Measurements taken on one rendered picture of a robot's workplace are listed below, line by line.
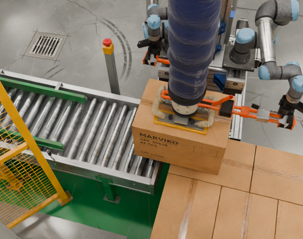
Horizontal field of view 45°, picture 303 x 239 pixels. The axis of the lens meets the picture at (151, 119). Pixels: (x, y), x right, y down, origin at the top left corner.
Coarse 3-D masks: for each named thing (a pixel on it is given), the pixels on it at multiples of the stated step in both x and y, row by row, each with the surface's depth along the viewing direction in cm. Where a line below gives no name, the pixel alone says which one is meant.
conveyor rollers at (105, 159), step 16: (32, 96) 309; (0, 112) 300; (32, 112) 299; (64, 112) 299; (80, 112) 300; (112, 112) 298; (16, 128) 293; (48, 128) 291; (80, 128) 290; (96, 128) 291; (128, 128) 289; (64, 144) 283; (96, 144) 282; (112, 144) 282; (80, 160) 275; (128, 160) 274; (144, 160) 275
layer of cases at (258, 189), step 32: (224, 160) 273; (256, 160) 273; (288, 160) 272; (192, 192) 260; (224, 192) 260; (256, 192) 259; (288, 192) 259; (160, 224) 248; (192, 224) 247; (224, 224) 247; (256, 224) 247; (288, 224) 246
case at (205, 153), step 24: (144, 96) 241; (216, 96) 240; (144, 120) 231; (216, 120) 230; (144, 144) 245; (168, 144) 235; (192, 144) 226; (216, 144) 220; (192, 168) 254; (216, 168) 244
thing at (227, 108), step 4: (228, 100) 219; (232, 100) 219; (220, 104) 217; (224, 104) 218; (228, 104) 218; (232, 104) 218; (220, 108) 217; (224, 108) 217; (228, 108) 217; (232, 108) 215; (220, 112) 218; (224, 112) 215; (228, 112) 214; (232, 112) 214; (224, 116) 218; (228, 116) 217
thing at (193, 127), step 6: (168, 114) 230; (174, 114) 230; (156, 120) 228; (162, 120) 228; (168, 120) 228; (192, 120) 224; (198, 120) 227; (204, 120) 228; (168, 126) 227; (174, 126) 226; (180, 126) 226; (186, 126) 225; (192, 126) 225; (198, 132) 223; (204, 132) 223
